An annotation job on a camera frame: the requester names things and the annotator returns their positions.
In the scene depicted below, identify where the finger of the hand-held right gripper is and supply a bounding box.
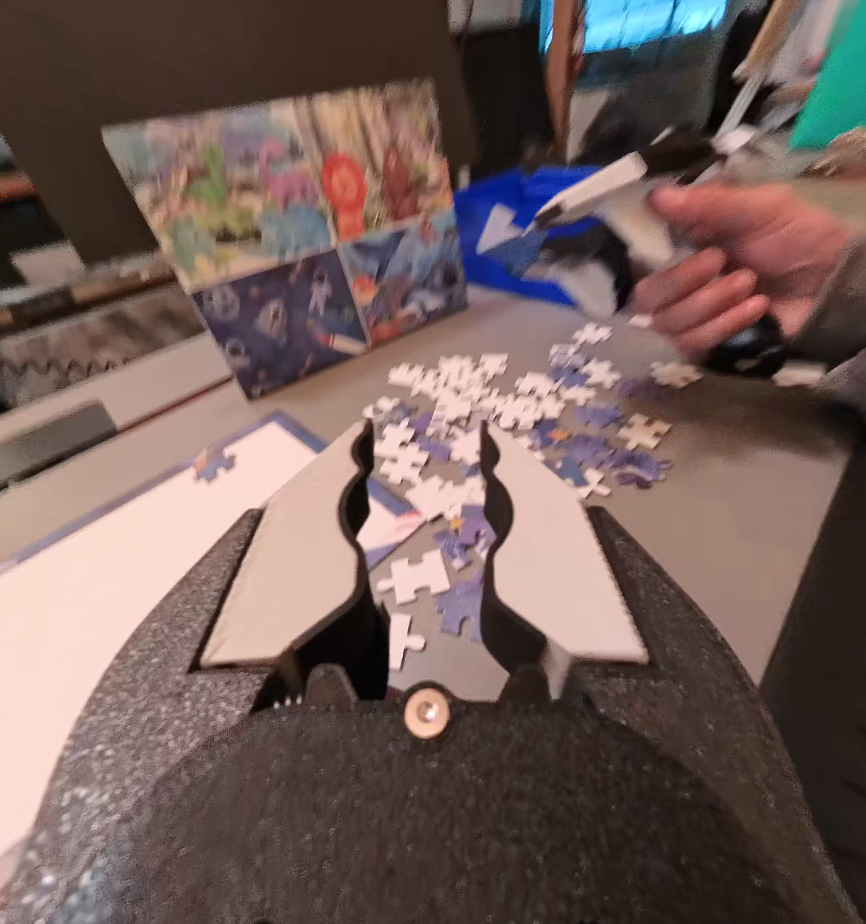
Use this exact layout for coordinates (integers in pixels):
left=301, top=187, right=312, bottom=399
left=541, top=230, right=630, bottom=322
left=536, top=154, right=655, bottom=230

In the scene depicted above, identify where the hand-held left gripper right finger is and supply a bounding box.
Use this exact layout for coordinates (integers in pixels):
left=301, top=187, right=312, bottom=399
left=479, top=421, right=652, bottom=697

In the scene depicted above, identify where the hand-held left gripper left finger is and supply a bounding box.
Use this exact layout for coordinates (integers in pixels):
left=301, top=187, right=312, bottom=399
left=199, top=419, right=377, bottom=672

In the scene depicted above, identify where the blue white puzzle piece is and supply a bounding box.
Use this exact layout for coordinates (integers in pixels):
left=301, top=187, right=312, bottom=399
left=476, top=204, right=549, bottom=279

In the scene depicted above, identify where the pile of jigsaw puzzle pieces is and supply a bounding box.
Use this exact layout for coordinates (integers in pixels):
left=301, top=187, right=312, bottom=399
left=364, top=321, right=704, bottom=672

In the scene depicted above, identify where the blue framed puzzle board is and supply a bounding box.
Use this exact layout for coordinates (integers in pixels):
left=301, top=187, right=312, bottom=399
left=0, top=411, right=434, bottom=874

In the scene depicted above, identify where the grey desk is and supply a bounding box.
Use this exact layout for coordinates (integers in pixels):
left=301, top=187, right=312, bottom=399
left=0, top=285, right=866, bottom=694

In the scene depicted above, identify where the dark grey desk flap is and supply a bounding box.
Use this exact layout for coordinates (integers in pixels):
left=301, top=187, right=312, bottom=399
left=0, top=403, right=119, bottom=502

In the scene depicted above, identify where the person's right hand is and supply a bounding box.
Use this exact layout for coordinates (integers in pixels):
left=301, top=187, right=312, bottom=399
left=629, top=180, right=858, bottom=358

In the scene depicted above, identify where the blue plastic bin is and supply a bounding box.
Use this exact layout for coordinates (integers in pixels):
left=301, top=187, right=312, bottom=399
left=454, top=166, right=621, bottom=308

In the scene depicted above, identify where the teal green panel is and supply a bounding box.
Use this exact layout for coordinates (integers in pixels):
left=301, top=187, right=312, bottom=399
left=790, top=0, right=866, bottom=153

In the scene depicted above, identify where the illustrated puzzle box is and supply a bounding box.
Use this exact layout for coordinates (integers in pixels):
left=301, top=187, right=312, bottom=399
left=104, top=76, right=470, bottom=401

